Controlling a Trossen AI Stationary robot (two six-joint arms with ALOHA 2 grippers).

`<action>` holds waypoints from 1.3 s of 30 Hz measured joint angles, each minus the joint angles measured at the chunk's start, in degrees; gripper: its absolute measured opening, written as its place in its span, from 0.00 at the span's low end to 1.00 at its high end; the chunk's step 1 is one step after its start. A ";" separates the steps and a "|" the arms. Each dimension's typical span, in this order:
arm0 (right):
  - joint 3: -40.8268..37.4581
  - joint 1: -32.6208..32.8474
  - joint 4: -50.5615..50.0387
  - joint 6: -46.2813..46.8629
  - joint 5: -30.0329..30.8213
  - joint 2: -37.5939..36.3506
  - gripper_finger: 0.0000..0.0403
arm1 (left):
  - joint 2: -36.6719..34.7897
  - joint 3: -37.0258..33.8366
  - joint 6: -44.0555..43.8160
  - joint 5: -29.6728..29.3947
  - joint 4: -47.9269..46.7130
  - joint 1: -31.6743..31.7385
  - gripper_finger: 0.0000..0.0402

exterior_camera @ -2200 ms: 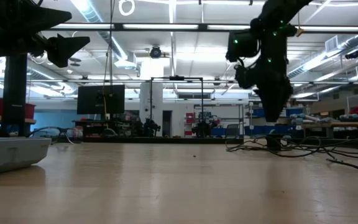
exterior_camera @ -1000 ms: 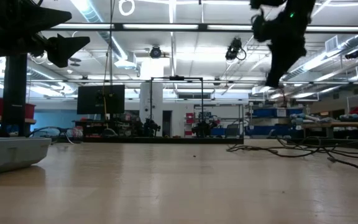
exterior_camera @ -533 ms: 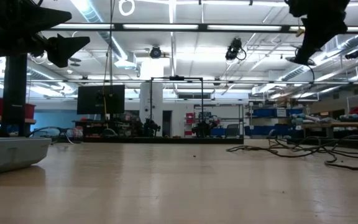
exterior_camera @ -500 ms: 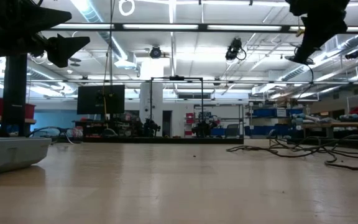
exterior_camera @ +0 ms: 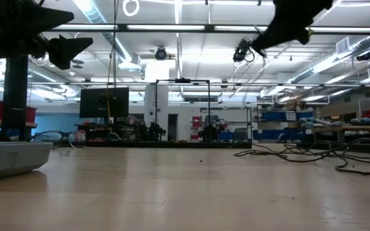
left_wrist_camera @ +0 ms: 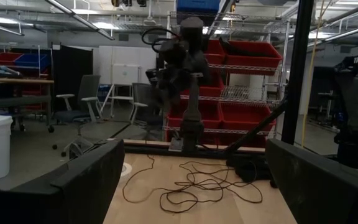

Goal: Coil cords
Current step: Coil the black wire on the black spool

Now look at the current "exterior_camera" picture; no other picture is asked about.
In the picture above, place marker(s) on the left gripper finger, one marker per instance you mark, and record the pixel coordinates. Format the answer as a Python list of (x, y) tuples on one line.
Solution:
[(47, 17), (66, 51)]

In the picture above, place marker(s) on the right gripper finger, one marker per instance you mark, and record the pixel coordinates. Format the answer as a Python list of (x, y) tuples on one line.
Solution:
[(281, 32)]

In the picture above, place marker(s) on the small black robot arm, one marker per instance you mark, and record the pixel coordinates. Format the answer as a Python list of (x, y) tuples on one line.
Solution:
[(209, 132), (155, 131)]

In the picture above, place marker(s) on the white ceiling vent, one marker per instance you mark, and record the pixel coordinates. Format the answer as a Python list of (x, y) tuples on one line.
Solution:
[(342, 45)]

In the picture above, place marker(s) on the red storage bin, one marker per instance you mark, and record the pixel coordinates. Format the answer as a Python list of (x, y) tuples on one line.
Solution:
[(31, 114)]

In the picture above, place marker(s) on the black ceiling device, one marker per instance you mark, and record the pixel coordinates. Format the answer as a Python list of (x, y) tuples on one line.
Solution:
[(364, 56)]

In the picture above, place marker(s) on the blue bin row with label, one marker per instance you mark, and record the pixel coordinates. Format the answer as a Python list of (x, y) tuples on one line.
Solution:
[(273, 116)]

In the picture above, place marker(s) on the grey wrapped bundle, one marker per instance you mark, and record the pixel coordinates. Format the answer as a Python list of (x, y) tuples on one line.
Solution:
[(365, 121), (320, 122)]

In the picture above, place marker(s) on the grey chair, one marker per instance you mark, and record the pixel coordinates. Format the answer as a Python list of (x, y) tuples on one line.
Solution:
[(240, 133)]

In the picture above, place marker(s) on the white building column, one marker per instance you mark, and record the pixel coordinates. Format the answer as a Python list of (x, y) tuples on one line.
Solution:
[(162, 106)]

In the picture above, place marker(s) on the wooden workbench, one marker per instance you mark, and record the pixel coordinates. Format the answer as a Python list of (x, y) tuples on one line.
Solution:
[(348, 128)]

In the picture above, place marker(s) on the grey plastic bin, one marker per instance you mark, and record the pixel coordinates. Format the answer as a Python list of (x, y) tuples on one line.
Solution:
[(8, 158)]

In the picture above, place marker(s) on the red parts cabinet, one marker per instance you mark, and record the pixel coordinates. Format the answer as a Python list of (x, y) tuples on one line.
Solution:
[(196, 123)]

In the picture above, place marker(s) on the silver ceiling duct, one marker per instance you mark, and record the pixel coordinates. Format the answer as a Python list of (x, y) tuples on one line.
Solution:
[(326, 64), (92, 13)]

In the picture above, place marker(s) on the black vertical frame post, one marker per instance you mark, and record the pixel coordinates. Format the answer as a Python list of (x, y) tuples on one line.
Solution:
[(14, 96)]

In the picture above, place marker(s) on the black horizontal frame bar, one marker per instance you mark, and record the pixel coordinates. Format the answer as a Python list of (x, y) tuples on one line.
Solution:
[(209, 28)]

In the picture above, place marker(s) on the black round camera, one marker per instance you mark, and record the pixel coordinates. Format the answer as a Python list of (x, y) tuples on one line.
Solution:
[(161, 54)]

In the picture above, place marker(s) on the black metal frame stand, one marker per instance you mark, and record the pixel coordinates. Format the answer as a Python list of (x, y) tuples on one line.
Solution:
[(182, 80)]

